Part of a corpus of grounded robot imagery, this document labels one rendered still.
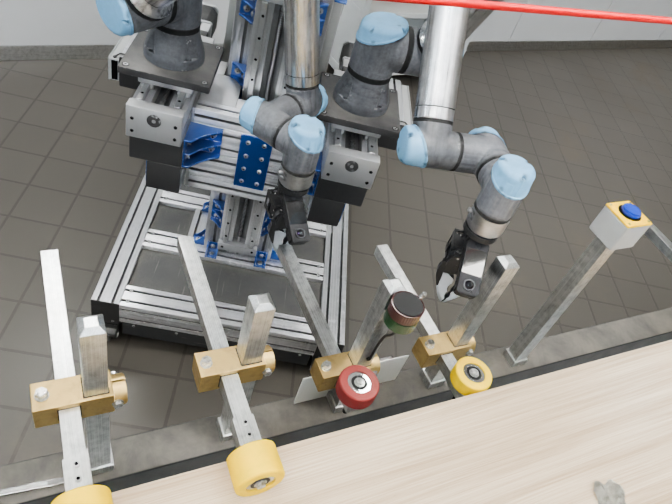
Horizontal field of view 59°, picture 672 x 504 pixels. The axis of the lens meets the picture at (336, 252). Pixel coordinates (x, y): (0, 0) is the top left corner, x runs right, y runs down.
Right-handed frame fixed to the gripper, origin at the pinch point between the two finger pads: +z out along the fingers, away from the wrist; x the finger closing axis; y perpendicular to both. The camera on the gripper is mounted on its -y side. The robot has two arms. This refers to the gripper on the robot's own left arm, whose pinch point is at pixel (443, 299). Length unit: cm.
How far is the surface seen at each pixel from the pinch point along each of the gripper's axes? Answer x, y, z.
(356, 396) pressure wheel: 13.6, -28.0, 4.0
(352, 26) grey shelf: 52, 247, 53
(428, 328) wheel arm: 0.1, -1.5, 8.8
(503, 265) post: -5.3, -4.3, -17.7
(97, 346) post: 54, -47, -15
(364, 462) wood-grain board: 9.8, -39.8, 4.7
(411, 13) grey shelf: 22, 264, 41
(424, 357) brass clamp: 0.0, -9.1, 9.6
